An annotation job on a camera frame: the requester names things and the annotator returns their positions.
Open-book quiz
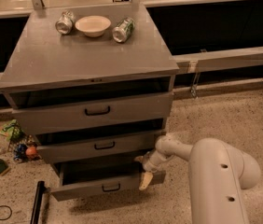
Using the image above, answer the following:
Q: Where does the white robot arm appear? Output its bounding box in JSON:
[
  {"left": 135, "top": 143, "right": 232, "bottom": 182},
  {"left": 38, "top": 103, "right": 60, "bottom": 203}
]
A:
[{"left": 135, "top": 134, "right": 261, "bottom": 224}]

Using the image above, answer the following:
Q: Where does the grey drawer cabinet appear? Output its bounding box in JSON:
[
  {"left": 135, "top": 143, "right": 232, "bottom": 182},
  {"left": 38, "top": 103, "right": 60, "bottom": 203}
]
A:
[{"left": 0, "top": 3, "right": 180, "bottom": 173}]

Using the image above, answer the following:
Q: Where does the grey metal rail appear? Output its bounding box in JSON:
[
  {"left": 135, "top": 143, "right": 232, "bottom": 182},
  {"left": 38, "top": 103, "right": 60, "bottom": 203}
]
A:
[{"left": 173, "top": 47, "right": 263, "bottom": 74}]

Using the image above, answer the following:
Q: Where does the green chip bag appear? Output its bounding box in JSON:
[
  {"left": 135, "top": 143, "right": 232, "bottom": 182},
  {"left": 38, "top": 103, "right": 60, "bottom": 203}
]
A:
[{"left": 0, "top": 119, "right": 25, "bottom": 142}]

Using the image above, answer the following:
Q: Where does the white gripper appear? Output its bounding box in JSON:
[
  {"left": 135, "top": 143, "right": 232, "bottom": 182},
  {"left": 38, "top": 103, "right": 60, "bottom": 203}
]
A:
[{"left": 134, "top": 149, "right": 167, "bottom": 190}]

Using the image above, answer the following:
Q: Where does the grey bottom drawer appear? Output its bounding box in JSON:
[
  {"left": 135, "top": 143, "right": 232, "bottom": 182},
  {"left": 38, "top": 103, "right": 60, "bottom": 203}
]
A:
[{"left": 50, "top": 161, "right": 167, "bottom": 203}]

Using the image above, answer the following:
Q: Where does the green silver can right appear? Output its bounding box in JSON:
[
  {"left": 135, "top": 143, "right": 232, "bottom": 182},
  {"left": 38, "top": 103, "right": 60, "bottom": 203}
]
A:
[{"left": 112, "top": 17, "right": 135, "bottom": 43}]

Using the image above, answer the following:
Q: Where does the green yellow sponge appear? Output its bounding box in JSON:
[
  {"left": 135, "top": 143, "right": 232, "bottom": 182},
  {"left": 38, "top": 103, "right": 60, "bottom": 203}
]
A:
[{"left": 0, "top": 159, "right": 10, "bottom": 175}]

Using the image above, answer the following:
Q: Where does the orange fruit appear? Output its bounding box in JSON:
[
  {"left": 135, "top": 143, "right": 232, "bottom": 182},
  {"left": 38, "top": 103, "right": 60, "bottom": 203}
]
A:
[{"left": 25, "top": 147, "right": 38, "bottom": 160}]

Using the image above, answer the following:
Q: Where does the grey drawer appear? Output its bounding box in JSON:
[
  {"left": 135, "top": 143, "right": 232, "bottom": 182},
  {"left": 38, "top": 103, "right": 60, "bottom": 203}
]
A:
[
  {"left": 13, "top": 92, "right": 173, "bottom": 134},
  {"left": 50, "top": 161, "right": 167, "bottom": 203},
  {"left": 37, "top": 129, "right": 166, "bottom": 163}
]

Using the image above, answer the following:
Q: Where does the grey middle drawer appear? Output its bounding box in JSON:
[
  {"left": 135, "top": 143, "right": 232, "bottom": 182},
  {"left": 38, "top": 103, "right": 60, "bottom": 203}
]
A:
[{"left": 37, "top": 129, "right": 166, "bottom": 163}]

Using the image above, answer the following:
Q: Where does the white bowl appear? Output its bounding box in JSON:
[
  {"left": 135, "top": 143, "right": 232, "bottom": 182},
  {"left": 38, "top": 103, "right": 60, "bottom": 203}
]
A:
[{"left": 75, "top": 16, "right": 111, "bottom": 37}]

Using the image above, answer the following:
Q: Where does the blue can on floor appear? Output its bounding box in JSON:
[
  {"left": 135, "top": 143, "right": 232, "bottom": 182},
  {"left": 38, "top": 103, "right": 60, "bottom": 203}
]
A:
[{"left": 14, "top": 144, "right": 27, "bottom": 163}]

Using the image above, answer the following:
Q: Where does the silver can left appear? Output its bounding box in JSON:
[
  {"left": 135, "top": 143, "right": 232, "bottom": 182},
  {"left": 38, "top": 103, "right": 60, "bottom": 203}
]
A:
[{"left": 55, "top": 10, "right": 76, "bottom": 35}]

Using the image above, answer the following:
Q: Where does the black bar on floor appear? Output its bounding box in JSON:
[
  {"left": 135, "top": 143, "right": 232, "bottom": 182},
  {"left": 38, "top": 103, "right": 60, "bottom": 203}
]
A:
[{"left": 30, "top": 181, "right": 47, "bottom": 224}]

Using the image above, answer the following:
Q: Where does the grey top drawer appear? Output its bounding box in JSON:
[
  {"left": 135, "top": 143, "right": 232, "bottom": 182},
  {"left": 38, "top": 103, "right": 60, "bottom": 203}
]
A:
[{"left": 13, "top": 92, "right": 173, "bottom": 134}]

